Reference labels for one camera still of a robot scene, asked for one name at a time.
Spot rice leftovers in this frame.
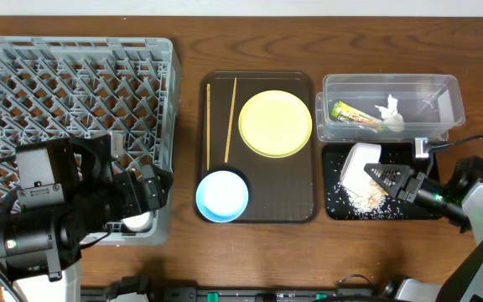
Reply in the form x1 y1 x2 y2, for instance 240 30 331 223
327 150 425 219

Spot white cup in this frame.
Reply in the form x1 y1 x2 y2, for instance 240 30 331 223
122 211 153 232

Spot white bowl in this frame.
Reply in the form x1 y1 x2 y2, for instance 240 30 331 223
340 143 382 196

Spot white paper napkin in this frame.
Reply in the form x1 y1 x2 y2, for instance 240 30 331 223
375 94 405 133

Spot light blue bowl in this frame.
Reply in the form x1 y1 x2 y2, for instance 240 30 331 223
195 170 249 223

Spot green orange snack wrapper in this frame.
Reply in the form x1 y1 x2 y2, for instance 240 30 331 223
330 101 383 133

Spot wooden chopstick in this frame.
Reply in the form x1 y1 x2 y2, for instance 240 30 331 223
206 83 211 170
224 77 237 163

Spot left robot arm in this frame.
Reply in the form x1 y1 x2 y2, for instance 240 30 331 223
0 134 174 301

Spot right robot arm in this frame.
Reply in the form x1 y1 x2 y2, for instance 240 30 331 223
365 156 483 302

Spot black waste tray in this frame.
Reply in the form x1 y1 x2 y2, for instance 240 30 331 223
322 143 439 221

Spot clear plastic bin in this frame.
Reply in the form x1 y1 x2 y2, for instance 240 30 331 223
315 74 465 142

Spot dark brown serving tray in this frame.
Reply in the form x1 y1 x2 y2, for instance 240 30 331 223
195 70 319 224

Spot yellow round plate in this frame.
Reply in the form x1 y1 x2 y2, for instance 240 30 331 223
238 90 312 159

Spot grey plastic dish rack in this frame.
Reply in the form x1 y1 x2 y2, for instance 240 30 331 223
0 35 183 247

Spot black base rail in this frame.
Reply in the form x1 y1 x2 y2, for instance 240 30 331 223
78 276 395 302

